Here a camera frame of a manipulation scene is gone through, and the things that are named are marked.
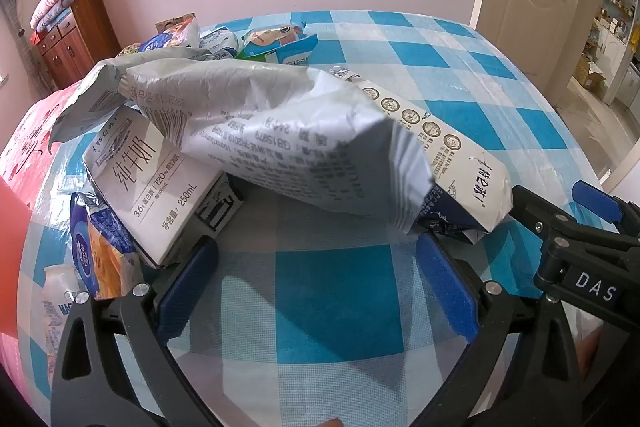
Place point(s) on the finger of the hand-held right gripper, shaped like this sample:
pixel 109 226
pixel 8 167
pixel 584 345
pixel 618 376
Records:
pixel 530 207
pixel 595 202

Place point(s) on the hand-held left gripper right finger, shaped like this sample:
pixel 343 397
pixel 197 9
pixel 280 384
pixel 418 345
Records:
pixel 450 287

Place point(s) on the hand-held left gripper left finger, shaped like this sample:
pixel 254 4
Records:
pixel 190 292

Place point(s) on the blue biscuit packet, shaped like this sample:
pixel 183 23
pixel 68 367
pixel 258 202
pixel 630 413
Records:
pixel 87 247

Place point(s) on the white milk carton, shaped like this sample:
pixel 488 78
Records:
pixel 145 187

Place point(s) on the grey packaging bag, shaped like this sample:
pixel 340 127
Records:
pixel 280 127

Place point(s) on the blue checked tablecloth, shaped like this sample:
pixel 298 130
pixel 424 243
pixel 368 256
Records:
pixel 340 287

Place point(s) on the open cardboard box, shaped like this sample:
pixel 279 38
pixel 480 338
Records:
pixel 590 77

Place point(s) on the small white bottle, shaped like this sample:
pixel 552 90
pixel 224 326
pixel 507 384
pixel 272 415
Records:
pixel 57 302

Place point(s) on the white room cabinet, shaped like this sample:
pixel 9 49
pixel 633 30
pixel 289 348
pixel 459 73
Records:
pixel 615 57

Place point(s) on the white door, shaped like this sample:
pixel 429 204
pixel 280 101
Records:
pixel 520 7

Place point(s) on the pink heart blanket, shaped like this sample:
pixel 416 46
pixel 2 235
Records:
pixel 30 132

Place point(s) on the white blue milk pouch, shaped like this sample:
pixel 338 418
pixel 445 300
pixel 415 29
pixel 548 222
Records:
pixel 157 42
pixel 220 42

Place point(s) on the cartoon print drink carton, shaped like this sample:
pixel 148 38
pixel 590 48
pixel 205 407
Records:
pixel 280 39

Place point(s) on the wooden cabinet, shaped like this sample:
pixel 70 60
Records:
pixel 85 42

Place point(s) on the grey net curtain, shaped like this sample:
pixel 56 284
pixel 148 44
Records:
pixel 10 17

